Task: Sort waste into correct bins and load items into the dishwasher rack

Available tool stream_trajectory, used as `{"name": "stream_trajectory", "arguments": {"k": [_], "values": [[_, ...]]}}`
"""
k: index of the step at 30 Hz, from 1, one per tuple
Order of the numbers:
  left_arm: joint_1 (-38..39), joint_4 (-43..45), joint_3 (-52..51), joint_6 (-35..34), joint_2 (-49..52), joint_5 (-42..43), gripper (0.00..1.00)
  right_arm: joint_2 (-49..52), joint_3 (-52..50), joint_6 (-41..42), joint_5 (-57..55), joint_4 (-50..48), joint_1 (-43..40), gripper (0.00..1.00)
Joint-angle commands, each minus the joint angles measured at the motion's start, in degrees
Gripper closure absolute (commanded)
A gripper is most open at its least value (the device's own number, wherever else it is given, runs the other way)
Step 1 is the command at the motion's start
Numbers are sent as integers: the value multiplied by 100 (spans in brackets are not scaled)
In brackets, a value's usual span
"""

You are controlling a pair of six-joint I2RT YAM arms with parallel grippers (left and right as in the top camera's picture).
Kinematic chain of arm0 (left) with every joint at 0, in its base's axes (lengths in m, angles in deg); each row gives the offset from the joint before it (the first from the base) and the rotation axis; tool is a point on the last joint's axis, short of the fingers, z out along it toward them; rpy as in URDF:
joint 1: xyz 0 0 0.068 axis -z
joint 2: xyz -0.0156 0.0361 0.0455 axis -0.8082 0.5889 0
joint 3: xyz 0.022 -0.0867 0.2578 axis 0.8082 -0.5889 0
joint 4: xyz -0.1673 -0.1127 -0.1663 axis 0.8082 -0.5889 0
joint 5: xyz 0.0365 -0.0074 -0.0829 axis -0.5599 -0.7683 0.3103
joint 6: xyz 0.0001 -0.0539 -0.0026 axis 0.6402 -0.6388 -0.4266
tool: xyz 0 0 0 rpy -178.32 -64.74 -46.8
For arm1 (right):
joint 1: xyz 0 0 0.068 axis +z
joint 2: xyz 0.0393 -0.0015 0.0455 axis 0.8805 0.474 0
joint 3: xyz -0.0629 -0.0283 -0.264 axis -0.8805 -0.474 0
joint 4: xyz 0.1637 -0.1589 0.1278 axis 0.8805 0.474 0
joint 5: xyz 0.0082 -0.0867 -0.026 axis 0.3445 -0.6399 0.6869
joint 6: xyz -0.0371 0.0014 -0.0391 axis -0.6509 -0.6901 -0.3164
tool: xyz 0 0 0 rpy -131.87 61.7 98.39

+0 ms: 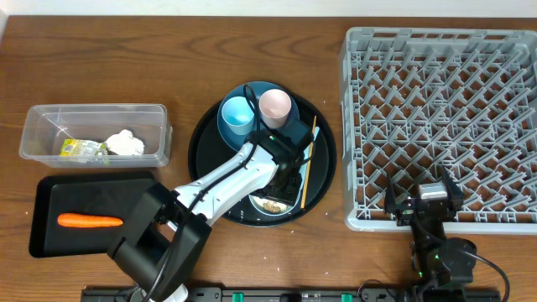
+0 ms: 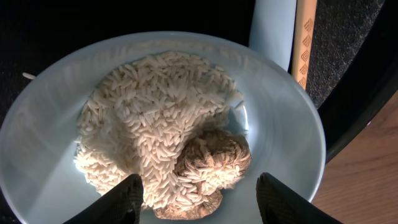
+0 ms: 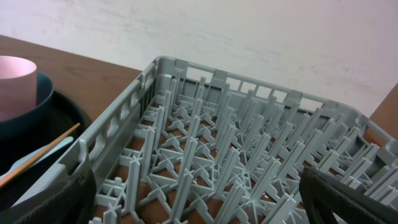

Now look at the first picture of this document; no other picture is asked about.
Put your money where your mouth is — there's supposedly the dark blue plate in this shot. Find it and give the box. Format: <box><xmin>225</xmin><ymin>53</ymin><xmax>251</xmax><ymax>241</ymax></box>
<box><xmin>217</xmin><ymin>81</ymin><xmax>300</xmax><ymax>151</ymax></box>

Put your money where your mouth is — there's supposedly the pink cup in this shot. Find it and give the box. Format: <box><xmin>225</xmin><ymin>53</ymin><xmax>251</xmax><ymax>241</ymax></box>
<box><xmin>259</xmin><ymin>89</ymin><xmax>292</xmax><ymax>128</ymax></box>

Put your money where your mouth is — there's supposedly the light blue cup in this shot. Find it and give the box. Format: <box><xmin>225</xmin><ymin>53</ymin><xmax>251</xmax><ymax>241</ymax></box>
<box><xmin>222</xmin><ymin>96</ymin><xmax>254</xmax><ymax>135</ymax></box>

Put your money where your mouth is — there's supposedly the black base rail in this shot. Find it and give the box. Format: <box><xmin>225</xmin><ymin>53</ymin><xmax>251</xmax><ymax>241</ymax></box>
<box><xmin>81</xmin><ymin>284</ymin><xmax>503</xmax><ymax>302</ymax></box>

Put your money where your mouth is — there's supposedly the white napkin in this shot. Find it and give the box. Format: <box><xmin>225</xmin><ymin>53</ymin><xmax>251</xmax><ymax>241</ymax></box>
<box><xmin>104</xmin><ymin>129</ymin><xmax>145</xmax><ymax>155</ymax></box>

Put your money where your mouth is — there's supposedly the wooden chopstick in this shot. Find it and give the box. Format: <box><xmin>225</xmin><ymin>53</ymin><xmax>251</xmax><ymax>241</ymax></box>
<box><xmin>300</xmin><ymin>116</ymin><xmax>317</xmax><ymax>210</ymax></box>

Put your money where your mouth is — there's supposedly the clear plastic bin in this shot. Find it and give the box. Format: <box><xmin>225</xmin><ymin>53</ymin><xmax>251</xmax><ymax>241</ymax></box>
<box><xmin>19</xmin><ymin>103</ymin><xmax>173</xmax><ymax>169</ymax></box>

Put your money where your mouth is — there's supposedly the light blue plastic knife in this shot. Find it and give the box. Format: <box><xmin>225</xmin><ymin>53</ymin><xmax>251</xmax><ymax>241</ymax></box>
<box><xmin>300</xmin><ymin>127</ymin><xmax>320</xmax><ymax>165</ymax></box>

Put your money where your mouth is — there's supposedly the brown food scrap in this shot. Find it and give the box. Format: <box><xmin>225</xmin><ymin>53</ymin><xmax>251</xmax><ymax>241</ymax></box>
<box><xmin>263</xmin><ymin>200</ymin><xmax>289</xmax><ymax>214</ymax></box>

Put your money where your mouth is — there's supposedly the light blue bowl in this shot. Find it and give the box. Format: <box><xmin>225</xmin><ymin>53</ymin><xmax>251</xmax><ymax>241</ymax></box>
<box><xmin>249</xmin><ymin>195</ymin><xmax>299</xmax><ymax>216</ymax></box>

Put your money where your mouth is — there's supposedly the black rectangular tray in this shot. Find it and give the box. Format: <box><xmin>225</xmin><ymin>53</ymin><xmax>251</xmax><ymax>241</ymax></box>
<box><xmin>29</xmin><ymin>171</ymin><xmax>156</xmax><ymax>258</ymax></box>

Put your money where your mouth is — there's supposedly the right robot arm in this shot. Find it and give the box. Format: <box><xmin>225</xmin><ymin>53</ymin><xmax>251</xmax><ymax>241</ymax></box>
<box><xmin>384</xmin><ymin>168</ymin><xmax>511</xmax><ymax>302</ymax></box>

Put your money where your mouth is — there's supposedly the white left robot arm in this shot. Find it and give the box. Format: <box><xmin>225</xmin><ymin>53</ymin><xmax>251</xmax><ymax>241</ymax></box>
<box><xmin>107</xmin><ymin>84</ymin><xmax>314</xmax><ymax>301</ymax></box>

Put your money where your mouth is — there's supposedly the grey dishwasher rack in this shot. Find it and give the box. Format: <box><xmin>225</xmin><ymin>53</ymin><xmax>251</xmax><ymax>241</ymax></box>
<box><xmin>339</xmin><ymin>27</ymin><xmax>536</xmax><ymax>235</ymax></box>

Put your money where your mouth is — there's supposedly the orange carrot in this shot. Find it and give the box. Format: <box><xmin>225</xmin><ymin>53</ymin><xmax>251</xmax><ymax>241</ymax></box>
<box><xmin>57</xmin><ymin>213</ymin><xmax>123</xmax><ymax>228</ymax></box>

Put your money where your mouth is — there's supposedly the green yellow snack wrapper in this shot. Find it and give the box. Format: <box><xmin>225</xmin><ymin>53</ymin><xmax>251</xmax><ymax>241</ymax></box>
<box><xmin>60</xmin><ymin>138</ymin><xmax>108</xmax><ymax>164</ymax></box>

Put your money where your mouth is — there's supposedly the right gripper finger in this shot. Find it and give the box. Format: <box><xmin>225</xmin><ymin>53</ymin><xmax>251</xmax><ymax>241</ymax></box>
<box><xmin>441</xmin><ymin>166</ymin><xmax>464</xmax><ymax>210</ymax></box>
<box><xmin>384</xmin><ymin>175</ymin><xmax>396</xmax><ymax>206</ymax></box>

